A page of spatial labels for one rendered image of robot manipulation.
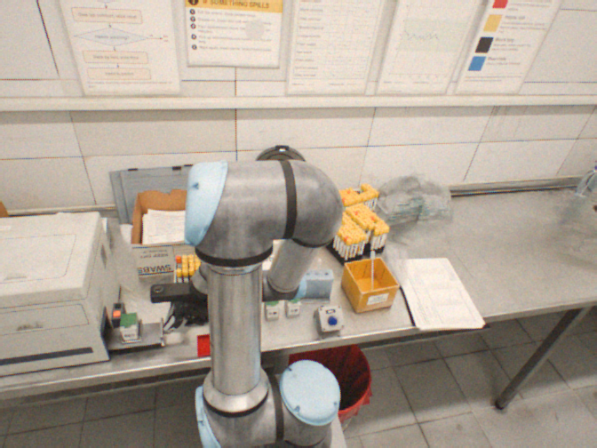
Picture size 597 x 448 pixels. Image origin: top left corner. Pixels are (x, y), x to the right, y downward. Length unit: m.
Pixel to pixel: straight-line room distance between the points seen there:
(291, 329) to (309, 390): 0.47
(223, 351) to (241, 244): 0.20
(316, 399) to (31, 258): 0.72
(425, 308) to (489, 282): 0.31
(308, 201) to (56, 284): 0.66
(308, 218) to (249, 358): 0.26
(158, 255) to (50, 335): 0.38
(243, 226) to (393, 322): 0.87
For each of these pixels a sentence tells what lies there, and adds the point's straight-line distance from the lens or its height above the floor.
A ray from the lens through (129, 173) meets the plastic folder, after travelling 1.54.
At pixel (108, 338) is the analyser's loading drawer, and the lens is 1.23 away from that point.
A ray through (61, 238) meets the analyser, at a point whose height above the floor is 1.18.
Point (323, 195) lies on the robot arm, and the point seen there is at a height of 1.56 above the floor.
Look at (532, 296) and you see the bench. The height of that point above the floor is 0.87.
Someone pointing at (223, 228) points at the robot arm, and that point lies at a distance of 0.53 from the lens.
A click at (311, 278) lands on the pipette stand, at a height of 0.97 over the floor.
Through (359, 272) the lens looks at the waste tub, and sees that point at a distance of 1.36.
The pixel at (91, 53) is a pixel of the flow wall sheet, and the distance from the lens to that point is 1.39.
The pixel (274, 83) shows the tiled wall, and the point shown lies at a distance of 1.42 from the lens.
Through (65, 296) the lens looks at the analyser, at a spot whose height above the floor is 1.15.
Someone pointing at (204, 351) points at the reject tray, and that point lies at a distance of 1.19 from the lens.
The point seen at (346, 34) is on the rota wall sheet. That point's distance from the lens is 1.42.
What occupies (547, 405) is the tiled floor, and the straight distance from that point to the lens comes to 2.55.
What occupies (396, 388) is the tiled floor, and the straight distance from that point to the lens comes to 2.24.
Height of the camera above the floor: 1.87
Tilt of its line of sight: 39 degrees down
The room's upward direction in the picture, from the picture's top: 6 degrees clockwise
